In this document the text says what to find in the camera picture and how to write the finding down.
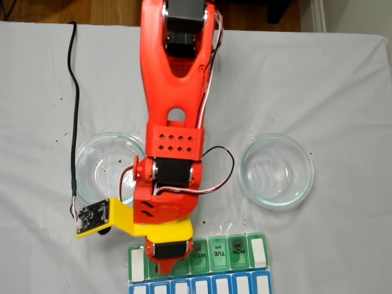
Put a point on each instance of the weekly pill organizer box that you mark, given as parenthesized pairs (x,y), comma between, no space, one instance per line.
(220,254)

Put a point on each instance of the small clear glass bowl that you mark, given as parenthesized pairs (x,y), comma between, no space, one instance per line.
(254,196)

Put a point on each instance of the large clear glass bowl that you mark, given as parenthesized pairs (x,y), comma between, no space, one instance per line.
(88,183)

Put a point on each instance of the white tablecloth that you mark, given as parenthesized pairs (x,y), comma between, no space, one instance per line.
(46,260)

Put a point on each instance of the camera circuit board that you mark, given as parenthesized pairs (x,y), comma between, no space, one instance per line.
(92,217)

